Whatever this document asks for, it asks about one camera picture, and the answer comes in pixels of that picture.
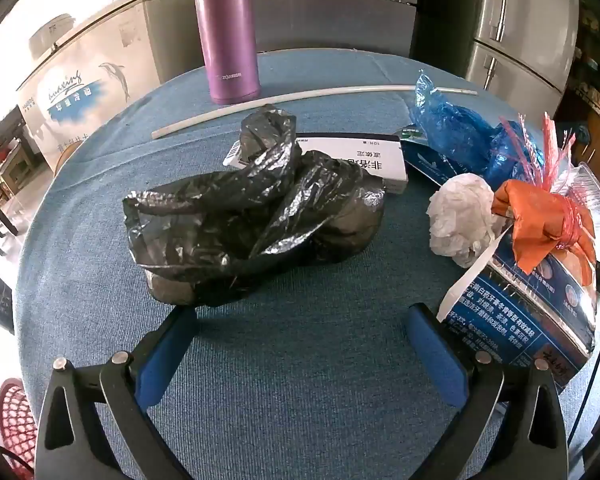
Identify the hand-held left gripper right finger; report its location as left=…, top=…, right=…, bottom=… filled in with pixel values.
left=405, top=302, right=568, bottom=480

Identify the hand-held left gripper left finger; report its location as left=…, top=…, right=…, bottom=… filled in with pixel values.
left=34, top=305, right=201, bottom=480

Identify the blue printed carton box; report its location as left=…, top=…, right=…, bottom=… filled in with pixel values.
left=437, top=232, right=597, bottom=393

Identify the clear plastic tray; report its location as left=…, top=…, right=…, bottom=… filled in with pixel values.
left=550, top=161, right=600, bottom=253

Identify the black plastic bag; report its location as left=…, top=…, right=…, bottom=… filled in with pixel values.
left=121, top=105, right=387, bottom=308

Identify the red plastic basket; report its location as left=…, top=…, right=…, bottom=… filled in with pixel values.
left=0, top=377, right=36, bottom=480

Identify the blue tablecloth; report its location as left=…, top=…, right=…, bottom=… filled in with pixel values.
left=12, top=50, right=600, bottom=480

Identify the dark blue flat box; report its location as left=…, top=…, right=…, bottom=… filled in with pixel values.
left=399, top=125, right=481, bottom=188

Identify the white printed medicine box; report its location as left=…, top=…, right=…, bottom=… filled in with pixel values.
left=223, top=132, right=408, bottom=195

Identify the blue plastic bag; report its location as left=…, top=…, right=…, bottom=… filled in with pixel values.
left=409, top=70, right=546, bottom=186

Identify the dark wooden table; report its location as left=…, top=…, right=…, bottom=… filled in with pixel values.
left=0, top=105, right=53, bottom=198

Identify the silver refrigerator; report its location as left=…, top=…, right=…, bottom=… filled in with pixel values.
left=467, top=0, right=581, bottom=106

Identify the long white plastic stick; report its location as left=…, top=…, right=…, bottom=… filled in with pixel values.
left=151, top=84, right=479, bottom=141

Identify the white chest freezer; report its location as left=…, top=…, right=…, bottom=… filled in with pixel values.
left=17, top=0, right=196, bottom=171

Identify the purple thermos bottle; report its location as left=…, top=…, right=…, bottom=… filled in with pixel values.
left=190, top=0, right=262, bottom=106

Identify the thin black cable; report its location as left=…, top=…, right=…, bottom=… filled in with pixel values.
left=567, top=305, right=600, bottom=448

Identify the orange bag with red string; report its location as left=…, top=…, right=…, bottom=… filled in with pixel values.
left=491, top=112, right=598, bottom=288

